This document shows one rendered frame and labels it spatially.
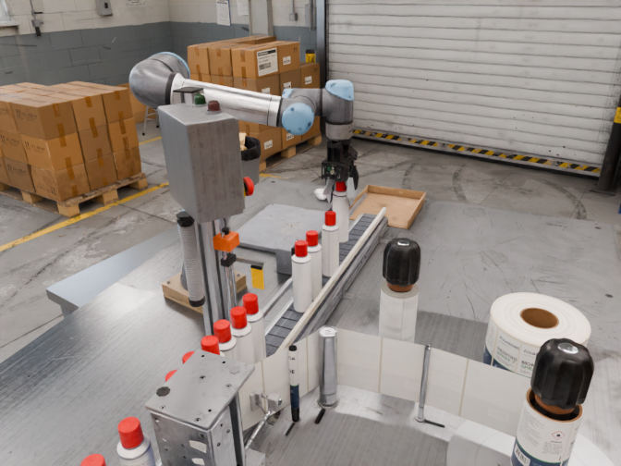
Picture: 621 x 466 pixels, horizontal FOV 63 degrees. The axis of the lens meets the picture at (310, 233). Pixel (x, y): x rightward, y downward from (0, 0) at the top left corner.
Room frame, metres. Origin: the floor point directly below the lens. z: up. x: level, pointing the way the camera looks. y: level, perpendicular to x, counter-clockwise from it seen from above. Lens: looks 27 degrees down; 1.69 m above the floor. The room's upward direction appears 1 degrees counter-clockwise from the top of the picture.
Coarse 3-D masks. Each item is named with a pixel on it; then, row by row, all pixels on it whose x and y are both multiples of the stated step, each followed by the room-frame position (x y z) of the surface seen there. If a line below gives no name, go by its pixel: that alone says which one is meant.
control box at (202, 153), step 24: (168, 120) 0.94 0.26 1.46; (192, 120) 0.87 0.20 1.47; (216, 120) 0.88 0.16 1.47; (168, 144) 0.96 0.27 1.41; (192, 144) 0.85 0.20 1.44; (216, 144) 0.88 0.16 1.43; (168, 168) 0.98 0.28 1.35; (192, 168) 0.85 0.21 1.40; (216, 168) 0.87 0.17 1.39; (240, 168) 0.91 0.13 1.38; (192, 192) 0.86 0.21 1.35; (216, 192) 0.87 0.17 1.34; (240, 192) 0.90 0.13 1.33; (192, 216) 0.88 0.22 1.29; (216, 216) 0.87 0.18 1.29
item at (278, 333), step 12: (372, 216) 1.75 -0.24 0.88; (384, 216) 1.75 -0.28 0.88; (360, 228) 1.65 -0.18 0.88; (348, 240) 1.55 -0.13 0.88; (348, 252) 1.47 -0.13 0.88; (348, 264) 1.39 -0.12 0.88; (324, 276) 1.32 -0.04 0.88; (324, 300) 1.19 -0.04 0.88; (288, 312) 1.14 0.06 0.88; (276, 324) 1.09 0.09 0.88; (288, 324) 1.09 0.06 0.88; (276, 336) 1.04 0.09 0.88; (300, 336) 1.04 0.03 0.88; (276, 348) 0.99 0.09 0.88
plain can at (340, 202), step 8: (336, 184) 1.41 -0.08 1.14; (344, 184) 1.41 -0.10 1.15; (336, 192) 1.41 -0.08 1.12; (344, 192) 1.40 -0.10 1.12; (336, 200) 1.40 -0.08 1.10; (344, 200) 1.40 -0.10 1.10; (336, 208) 1.40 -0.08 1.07; (344, 208) 1.40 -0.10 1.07; (336, 216) 1.40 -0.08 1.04; (344, 216) 1.40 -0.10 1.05; (344, 224) 1.40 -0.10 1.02; (344, 232) 1.40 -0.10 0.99; (344, 240) 1.40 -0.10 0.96
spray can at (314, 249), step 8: (312, 232) 1.21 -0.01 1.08; (312, 240) 1.20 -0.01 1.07; (312, 248) 1.20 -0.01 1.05; (320, 248) 1.20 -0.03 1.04; (312, 256) 1.19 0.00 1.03; (320, 256) 1.20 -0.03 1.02; (312, 264) 1.19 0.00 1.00; (320, 264) 1.20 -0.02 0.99; (312, 272) 1.19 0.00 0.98; (320, 272) 1.20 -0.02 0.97; (312, 280) 1.19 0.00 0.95; (320, 280) 1.20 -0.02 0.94; (312, 288) 1.19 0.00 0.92; (320, 288) 1.20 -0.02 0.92; (312, 296) 1.19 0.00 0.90
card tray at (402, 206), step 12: (360, 192) 2.02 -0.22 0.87; (372, 192) 2.10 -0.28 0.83; (384, 192) 2.08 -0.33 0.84; (396, 192) 2.06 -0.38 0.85; (408, 192) 2.04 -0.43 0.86; (420, 192) 2.01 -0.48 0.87; (360, 204) 1.97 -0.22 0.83; (372, 204) 1.97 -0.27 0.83; (384, 204) 1.97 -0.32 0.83; (396, 204) 1.96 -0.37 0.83; (408, 204) 1.96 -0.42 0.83; (420, 204) 1.93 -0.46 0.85; (396, 216) 1.84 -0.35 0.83; (408, 216) 1.84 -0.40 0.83
